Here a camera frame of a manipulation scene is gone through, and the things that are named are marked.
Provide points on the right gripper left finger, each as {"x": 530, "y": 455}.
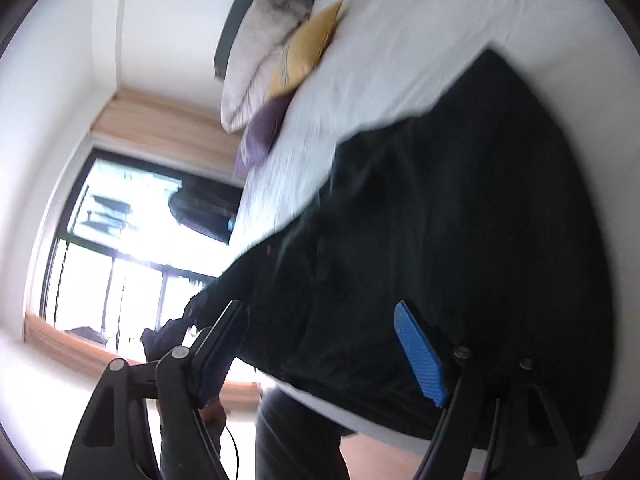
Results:
{"x": 113, "y": 439}

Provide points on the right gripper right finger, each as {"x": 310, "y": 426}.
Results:
{"x": 527, "y": 438}

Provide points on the black denim pants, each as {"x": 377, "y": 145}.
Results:
{"x": 477, "y": 214}

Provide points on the person's dark trouser leg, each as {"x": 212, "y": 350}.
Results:
{"x": 295, "y": 442}

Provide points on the dark chair by window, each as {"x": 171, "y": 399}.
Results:
{"x": 206, "y": 206}

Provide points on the beige curtain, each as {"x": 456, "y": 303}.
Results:
{"x": 173, "y": 134}

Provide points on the purple cushion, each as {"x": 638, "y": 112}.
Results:
{"x": 260, "y": 135}

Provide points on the folded beige duvet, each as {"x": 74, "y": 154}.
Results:
{"x": 259, "y": 43}

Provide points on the white bed with sheet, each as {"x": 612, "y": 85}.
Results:
{"x": 392, "y": 58}

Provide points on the yellow cushion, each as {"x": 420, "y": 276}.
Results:
{"x": 304, "y": 51}

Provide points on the window with black frame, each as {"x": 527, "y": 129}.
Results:
{"x": 119, "y": 262}

